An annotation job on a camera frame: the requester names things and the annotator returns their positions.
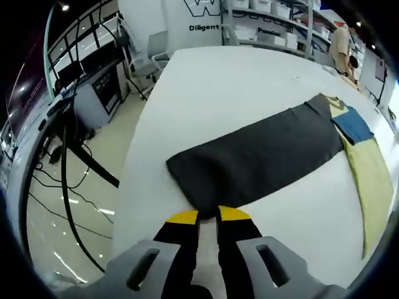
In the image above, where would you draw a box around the white tall box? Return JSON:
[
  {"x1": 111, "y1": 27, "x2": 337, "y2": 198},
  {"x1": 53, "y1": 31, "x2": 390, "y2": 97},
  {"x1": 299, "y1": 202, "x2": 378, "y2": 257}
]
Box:
[{"x1": 285, "y1": 32, "x2": 299, "y2": 51}]

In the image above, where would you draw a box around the yellow grey blue garment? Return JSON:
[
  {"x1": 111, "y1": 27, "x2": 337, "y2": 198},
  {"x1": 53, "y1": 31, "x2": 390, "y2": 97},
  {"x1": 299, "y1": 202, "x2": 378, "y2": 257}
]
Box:
[{"x1": 165, "y1": 93, "x2": 394, "y2": 261}]

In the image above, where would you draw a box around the thin black floor cable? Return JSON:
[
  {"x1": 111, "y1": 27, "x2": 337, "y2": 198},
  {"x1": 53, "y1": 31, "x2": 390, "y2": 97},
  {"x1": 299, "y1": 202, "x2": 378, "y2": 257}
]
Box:
[{"x1": 29, "y1": 167, "x2": 115, "y2": 241}]

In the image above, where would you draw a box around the slim black stand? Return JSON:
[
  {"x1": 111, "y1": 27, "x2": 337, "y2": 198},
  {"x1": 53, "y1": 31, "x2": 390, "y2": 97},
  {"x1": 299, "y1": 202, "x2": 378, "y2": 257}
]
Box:
[{"x1": 375, "y1": 62, "x2": 389, "y2": 106}]

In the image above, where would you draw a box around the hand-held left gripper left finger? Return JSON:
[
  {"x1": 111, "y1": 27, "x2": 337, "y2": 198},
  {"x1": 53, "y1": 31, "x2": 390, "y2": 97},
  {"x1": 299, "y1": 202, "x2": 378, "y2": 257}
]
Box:
[{"x1": 105, "y1": 210, "x2": 200, "y2": 299}]

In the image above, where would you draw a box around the grey office chair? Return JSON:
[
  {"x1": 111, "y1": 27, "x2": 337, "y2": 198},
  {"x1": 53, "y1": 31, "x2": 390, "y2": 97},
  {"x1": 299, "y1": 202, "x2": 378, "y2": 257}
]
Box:
[{"x1": 128, "y1": 31, "x2": 172, "y2": 85}]

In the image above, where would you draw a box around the beige flat board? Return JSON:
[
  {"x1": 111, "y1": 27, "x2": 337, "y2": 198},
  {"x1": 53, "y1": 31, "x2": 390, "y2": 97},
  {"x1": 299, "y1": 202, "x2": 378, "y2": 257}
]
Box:
[{"x1": 342, "y1": 75, "x2": 363, "y2": 93}]

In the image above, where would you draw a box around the grey metal shelf rack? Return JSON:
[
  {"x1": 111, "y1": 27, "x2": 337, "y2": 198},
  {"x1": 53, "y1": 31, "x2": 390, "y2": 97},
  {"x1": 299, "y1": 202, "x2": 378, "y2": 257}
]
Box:
[
  {"x1": 310, "y1": 6, "x2": 365, "y2": 63},
  {"x1": 221, "y1": 0, "x2": 316, "y2": 60}
]

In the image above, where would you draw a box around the thick black hose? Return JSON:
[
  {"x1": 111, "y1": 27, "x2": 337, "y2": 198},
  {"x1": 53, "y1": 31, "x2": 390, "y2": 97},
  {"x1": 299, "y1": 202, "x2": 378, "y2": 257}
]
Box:
[{"x1": 60, "y1": 123, "x2": 107, "y2": 275}]

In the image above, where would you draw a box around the black monitor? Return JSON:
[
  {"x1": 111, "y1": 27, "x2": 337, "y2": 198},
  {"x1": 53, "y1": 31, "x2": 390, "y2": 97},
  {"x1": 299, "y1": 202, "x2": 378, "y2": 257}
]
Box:
[
  {"x1": 57, "y1": 60, "x2": 84, "y2": 84},
  {"x1": 80, "y1": 45, "x2": 118, "y2": 72}
]

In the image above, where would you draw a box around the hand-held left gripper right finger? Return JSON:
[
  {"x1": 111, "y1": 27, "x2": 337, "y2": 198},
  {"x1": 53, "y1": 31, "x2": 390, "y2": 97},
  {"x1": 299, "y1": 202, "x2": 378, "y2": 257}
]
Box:
[{"x1": 217, "y1": 205, "x2": 310, "y2": 299}]

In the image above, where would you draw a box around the pale purple wall poster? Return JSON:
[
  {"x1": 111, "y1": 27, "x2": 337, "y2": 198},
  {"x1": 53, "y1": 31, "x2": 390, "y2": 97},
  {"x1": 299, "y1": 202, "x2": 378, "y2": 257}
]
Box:
[{"x1": 375, "y1": 57, "x2": 388, "y2": 80}]

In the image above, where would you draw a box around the grey cabinet with black front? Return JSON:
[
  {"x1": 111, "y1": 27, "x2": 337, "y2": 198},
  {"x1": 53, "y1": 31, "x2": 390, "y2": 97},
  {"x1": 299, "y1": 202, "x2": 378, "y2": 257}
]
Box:
[{"x1": 75, "y1": 69, "x2": 123, "y2": 126}]

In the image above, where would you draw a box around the white flat box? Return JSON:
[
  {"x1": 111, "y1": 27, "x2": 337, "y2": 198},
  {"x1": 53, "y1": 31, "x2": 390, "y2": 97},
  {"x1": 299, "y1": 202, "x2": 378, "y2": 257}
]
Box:
[
  {"x1": 234, "y1": 29, "x2": 258, "y2": 42},
  {"x1": 257, "y1": 31, "x2": 288, "y2": 48}
]

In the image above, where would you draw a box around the black tripod stand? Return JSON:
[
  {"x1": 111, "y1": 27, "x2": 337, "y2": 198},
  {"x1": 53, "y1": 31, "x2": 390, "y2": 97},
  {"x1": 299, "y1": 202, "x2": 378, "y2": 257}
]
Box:
[{"x1": 60, "y1": 102, "x2": 121, "y2": 189}]

